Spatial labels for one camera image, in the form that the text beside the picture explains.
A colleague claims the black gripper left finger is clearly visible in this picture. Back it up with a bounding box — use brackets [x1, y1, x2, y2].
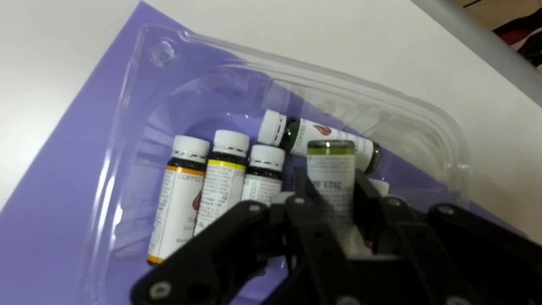
[131, 192, 366, 305]

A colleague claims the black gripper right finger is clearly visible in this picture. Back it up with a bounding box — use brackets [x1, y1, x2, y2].
[352, 171, 542, 305]

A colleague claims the small bottle green band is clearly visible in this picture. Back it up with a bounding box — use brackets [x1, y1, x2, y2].
[305, 139, 359, 256]

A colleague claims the clear plastic clamshell container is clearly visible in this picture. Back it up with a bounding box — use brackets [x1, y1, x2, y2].
[78, 24, 473, 305]

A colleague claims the small bottle yellow band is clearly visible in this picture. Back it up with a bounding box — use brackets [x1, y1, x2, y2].
[193, 129, 251, 237]

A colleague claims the small bottle dark glass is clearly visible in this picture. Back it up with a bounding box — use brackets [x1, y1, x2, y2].
[258, 109, 381, 176]

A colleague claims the small bottle orange band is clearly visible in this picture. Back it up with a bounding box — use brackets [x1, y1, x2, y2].
[148, 134, 212, 268]

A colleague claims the purple paper sheet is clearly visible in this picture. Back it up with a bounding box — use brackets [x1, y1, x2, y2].
[0, 0, 454, 305]

